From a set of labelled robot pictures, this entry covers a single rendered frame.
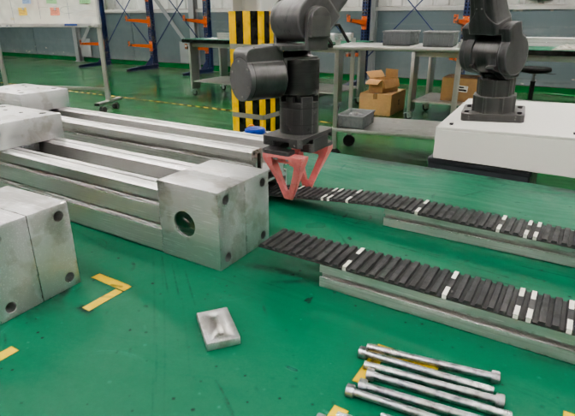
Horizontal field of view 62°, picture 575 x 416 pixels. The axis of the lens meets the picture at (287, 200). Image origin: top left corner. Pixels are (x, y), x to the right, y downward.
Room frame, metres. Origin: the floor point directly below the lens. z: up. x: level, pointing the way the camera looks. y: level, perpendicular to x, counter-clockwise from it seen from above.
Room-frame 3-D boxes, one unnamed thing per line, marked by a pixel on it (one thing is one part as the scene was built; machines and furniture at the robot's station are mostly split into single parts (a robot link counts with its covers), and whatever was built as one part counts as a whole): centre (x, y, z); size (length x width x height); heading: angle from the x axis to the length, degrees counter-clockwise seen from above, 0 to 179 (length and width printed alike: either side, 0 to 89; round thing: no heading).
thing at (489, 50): (0.98, -0.41, 0.97); 0.09 x 0.05 x 0.10; 126
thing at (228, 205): (0.56, 0.08, 0.83); 0.12 x 0.09 x 0.10; 149
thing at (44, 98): (1.07, 0.58, 0.87); 0.16 x 0.11 x 0.07; 59
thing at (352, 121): (3.74, -0.80, 0.50); 1.03 x 0.55 x 1.01; 70
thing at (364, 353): (0.31, -0.11, 0.78); 0.11 x 0.01 x 0.01; 66
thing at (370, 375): (0.29, -0.11, 0.78); 0.11 x 0.01 x 0.01; 67
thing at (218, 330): (0.37, 0.06, 0.78); 0.05 x 0.03 x 0.01; 20
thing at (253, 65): (0.68, 0.01, 1.00); 0.12 x 0.09 x 0.12; 126
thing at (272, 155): (0.69, -0.01, 0.84); 0.07 x 0.07 x 0.09; 59
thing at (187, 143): (0.94, 0.37, 0.82); 0.80 x 0.10 x 0.09; 59
